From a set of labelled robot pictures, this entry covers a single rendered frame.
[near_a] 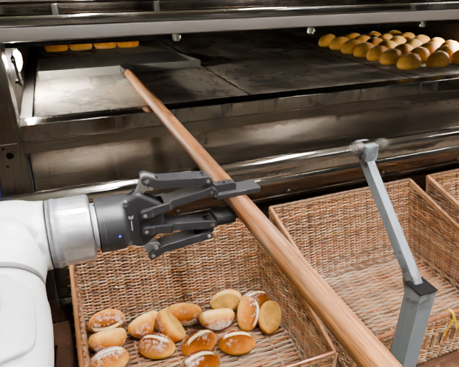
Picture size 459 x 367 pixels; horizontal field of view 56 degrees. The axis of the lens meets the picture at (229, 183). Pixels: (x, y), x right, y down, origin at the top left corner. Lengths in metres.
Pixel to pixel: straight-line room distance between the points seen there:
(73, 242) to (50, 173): 0.62
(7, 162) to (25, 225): 0.59
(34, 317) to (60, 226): 0.13
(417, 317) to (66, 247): 0.68
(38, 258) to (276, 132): 0.89
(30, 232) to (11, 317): 0.13
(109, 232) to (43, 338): 0.16
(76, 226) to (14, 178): 0.62
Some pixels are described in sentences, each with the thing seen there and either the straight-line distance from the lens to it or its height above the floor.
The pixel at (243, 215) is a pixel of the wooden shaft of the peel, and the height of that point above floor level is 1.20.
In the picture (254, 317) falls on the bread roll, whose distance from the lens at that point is 1.25.
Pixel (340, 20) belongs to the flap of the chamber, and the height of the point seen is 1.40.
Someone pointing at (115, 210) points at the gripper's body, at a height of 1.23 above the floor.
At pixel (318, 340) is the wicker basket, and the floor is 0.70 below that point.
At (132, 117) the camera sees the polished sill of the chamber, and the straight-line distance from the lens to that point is 1.13.
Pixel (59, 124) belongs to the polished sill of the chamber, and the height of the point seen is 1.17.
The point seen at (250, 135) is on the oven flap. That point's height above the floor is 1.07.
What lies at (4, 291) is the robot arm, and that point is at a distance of 0.48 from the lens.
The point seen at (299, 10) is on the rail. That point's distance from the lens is 1.06.
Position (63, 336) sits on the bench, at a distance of 1.37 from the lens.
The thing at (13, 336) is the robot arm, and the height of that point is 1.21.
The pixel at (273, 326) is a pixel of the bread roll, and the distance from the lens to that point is 1.25.
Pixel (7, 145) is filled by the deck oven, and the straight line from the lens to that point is 1.14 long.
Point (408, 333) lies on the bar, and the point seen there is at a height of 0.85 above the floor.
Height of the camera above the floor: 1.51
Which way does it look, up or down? 27 degrees down
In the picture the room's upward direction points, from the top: straight up
